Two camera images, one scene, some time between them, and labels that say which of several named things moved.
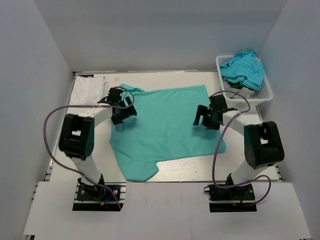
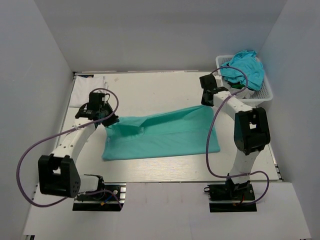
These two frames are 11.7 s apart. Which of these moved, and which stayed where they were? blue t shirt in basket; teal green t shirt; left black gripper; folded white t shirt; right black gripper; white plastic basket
Moved: teal green t shirt; left black gripper; right black gripper
Stayed: white plastic basket; blue t shirt in basket; folded white t shirt
